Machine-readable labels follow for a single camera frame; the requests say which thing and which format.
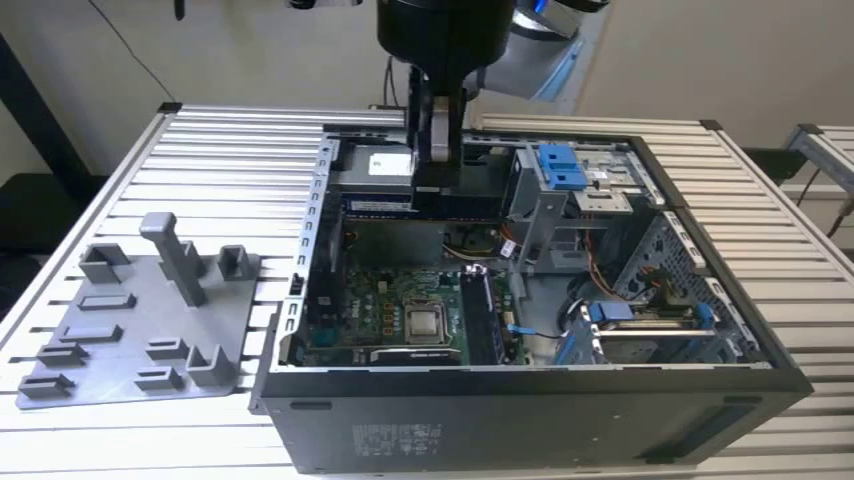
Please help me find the grey power supply box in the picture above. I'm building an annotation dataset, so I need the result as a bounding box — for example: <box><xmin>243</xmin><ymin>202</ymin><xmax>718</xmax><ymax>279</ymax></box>
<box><xmin>324</xmin><ymin>144</ymin><xmax>454</xmax><ymax>266</ymax></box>

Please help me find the black PC case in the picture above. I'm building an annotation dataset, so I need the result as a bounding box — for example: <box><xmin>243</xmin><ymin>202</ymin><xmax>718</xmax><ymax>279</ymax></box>
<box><xmin>247</xmin><ymin>121</ymin><xmax>817</xmax><ymax>475</ymax></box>

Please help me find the silver CPU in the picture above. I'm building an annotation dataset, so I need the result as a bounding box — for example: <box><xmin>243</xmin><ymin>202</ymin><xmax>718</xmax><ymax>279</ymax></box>
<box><xmin>410</xmin><ymin>310</ymin><xmax>446</xmax><ymax>337</ymax></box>

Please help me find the aluminium side table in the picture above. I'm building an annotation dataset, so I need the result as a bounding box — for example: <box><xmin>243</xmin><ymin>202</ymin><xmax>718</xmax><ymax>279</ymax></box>
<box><xmin>777</xmin><ymin>122</ymin><xmax>854</xmax><ymax>201</ymax></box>

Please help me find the grey parts rack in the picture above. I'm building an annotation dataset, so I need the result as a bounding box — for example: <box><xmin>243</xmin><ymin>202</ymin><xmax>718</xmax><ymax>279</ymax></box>
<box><xmin>13</xmin><ymin>212</ymin><xmax>264</xmax><ymax>412</ymax></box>

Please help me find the grey drive cage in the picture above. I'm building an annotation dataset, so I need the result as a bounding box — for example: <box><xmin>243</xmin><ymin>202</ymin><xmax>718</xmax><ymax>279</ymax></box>
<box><xmin>507</xmin><ymin>141</ymin><xmax>666</xmax><ymax>274</ymax></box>

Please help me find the black RAM slot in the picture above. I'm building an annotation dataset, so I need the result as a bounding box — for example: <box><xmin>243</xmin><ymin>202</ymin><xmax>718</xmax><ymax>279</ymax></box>
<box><xmin>474</xmin><ymin>272</ymin><xmax>492</xmax><ymax>365</ymax></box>
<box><xmin>463</xmin><ymin>272</ymin><xmax>478</xmax><ymax>365</ymax></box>

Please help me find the metal CPU socket cover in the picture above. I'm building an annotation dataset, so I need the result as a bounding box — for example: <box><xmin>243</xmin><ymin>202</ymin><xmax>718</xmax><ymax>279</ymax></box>
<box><xmin>398</xmin><ymin>298</ymin><xmax>456</xmax><ymax>347</ymax></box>

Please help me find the black shroud with white print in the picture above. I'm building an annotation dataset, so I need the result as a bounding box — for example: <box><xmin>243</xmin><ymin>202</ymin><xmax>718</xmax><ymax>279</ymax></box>
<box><xmin>368</xmin><ymin>347</ymin><xmax>463</xmax><ymax>367</ymax></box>

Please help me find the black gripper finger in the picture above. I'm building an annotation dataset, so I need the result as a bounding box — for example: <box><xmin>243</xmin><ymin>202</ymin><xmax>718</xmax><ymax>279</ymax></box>
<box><xmin>407</xmin><ymin>97</ymin><xmax>466</xmax><ymax>221</ymax></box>

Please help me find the black furniture frame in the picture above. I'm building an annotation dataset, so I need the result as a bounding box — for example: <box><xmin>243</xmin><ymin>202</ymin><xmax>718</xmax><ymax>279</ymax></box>
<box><xmin>0</xmin><ymin>32</ymin><xmax>112</xmax><ymax>321</ymax></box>

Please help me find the green motherboard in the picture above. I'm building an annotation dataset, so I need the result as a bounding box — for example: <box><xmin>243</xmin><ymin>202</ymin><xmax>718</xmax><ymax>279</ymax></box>
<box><xmin>300</xmin><ymin>262</ymin><xmax>535</xmax><ymax>369</ymax></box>

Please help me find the blue plastic drive latch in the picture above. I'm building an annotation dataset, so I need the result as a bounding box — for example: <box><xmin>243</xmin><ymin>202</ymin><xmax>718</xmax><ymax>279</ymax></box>
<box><xmin>535</xmin><ymin>143</ymin><xmax>587</xmax><ymax>191</ymax></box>

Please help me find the blue disk carrier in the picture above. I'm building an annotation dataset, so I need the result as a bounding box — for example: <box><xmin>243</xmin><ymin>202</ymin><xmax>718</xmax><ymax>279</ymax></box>
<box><xmin>559</xmin><ymin>301</ymin><xmax>721</xmax><ymax>367</ymax></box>

